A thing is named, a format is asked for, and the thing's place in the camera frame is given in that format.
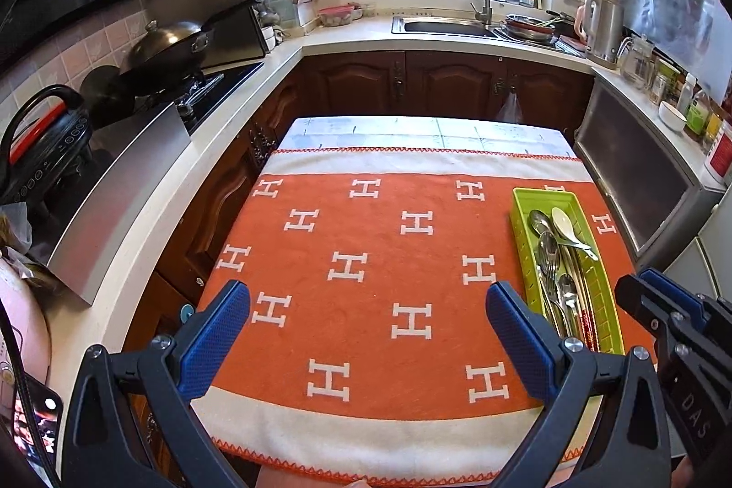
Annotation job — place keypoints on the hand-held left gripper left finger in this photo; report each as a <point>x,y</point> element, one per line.
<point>220,333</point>

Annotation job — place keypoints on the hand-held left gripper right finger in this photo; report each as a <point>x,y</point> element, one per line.
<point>517,339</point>

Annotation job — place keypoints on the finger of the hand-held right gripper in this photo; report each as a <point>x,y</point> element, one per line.
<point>637,302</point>
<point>672,288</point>

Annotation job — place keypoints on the metal fork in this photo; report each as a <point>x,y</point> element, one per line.
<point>549,275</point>

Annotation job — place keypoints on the long metal spoon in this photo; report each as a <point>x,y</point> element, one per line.
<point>548,245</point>

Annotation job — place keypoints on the white ceramic soup spoon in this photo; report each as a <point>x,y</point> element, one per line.
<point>563,228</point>

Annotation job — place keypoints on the wide metal soup spoon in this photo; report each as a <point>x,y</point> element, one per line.
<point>537,223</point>

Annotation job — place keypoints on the green plastic utensil tray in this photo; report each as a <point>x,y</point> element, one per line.
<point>572,199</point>

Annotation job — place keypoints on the small teal disc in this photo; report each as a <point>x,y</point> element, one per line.
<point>184,312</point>

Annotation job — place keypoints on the white refrigerator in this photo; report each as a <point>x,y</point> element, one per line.
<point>709,248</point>

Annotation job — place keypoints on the orange white printed cloth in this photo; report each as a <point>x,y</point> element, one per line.
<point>343,328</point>

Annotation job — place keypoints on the red label white container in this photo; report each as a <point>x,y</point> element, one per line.
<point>720,150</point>

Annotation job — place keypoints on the white bowl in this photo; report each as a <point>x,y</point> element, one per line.
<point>672,117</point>

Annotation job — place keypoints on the stainless steel board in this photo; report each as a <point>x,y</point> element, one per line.
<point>126,190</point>

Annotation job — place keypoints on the green label bottle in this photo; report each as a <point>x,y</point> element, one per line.
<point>696,116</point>

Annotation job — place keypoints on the white plastic bottle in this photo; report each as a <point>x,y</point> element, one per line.
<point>686,90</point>

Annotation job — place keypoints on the black smartphone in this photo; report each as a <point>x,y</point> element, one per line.
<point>37,419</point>

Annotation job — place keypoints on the white kitchen countertop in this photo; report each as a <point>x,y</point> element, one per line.
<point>229,122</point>

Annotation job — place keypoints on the glass pitcher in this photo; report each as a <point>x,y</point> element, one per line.
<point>637,65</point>

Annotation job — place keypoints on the hanging plastic bag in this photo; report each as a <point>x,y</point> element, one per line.
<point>509,110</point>

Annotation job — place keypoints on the crumpled plastic bag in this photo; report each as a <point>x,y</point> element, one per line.
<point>14,231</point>

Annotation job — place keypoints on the pale blue table cover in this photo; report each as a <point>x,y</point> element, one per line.
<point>400,133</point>

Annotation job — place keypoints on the black gas stove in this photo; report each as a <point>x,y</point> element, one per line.
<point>200,90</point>

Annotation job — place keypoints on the steel electric kettle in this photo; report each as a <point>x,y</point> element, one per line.
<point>603,30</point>

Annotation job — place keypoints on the brown wooden kitchen cabinets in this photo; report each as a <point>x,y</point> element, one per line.
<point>446,82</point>

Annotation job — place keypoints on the black round pan lid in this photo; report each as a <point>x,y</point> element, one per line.
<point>106,90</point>

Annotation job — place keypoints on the stack of dishes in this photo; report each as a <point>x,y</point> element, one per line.
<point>529,30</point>

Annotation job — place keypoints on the dark wok with lid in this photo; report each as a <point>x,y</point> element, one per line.
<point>166,45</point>

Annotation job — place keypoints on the white ceramic jar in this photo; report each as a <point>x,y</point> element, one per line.
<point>270,37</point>

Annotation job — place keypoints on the steel kitchen sink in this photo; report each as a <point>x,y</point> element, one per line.
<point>446,28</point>

